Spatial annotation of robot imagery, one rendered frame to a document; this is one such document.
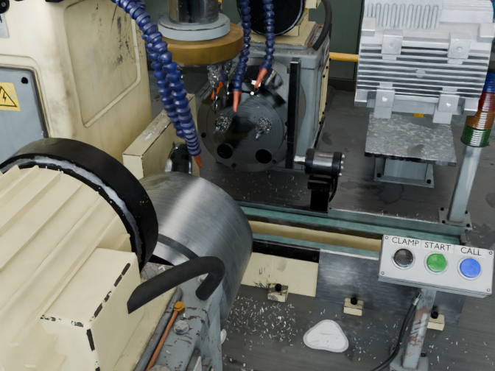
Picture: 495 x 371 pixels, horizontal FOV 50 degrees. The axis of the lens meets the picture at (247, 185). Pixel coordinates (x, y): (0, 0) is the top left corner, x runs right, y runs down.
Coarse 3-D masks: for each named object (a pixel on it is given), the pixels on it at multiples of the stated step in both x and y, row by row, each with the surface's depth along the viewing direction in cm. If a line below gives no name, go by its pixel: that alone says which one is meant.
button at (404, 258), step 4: (404, 248) 84; (396, 252) 84; (400, 252) 84; (404, 252) 84; (408, 252) 84; (396, 256) 84; (400, 256) 84; (404, 256) 84; (408, 256) 84; (412, 256) 84; (396, 260) 84; (400, 260) 84; (404, 260) 84; (408, 260) 84; (412, 260) 84; (400, 264) 84; (404, 264) 83; (408, 264) 83
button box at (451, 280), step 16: (384, 240) 86; (400, 240) 85; (416, 240) 85; (384, 256) 85; (416, 256) 84; (448, 256) 84; (464, 256) 83; (480, 256) 83; (384, 272) 84; (400, 272) 84; (416, 272) 83; (432, 272) 83; (448, 272) 83; (480, 272) 82; (432, 288) 85; (448, 288) 83; (464, 288) 82; (480, 288) 81
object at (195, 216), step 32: (160, 192) 82; (192, 192) 83; (224, 192) 87; (160, 224) 76; (192, 224) 78; (224, 224) 83; (160, 256) 72; (192, 256) 75; (224, 256) 79; (224, 288) 77; (224, 320) 80
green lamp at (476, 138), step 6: (468, 126) 123; (468, 132) 123; (474, 132) 122; (480, 132) 122; (486, 132) 122; (462, 138) 126; (468, 138) 124; (474, 138) 123; (480, 138) 122; (486, 138) 123; (474, 144) 123; (480, 144) 123
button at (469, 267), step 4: (464, 260) 82; (468, 260) 82; (472, 260) 82; (460, 264) 82; (464, 264) 82; (468, 264) 82; (472, 264) 82; (476, 264) 82; (460, 268) 82; (464, 268) 82; (468, 268) 82; (472, 268) 82; (476, 268) 82; (464, 272) 82; (468, 272) 82; (472, 272) 81; (476, 272) 81; (468, 276) 81; (472, 276) 81
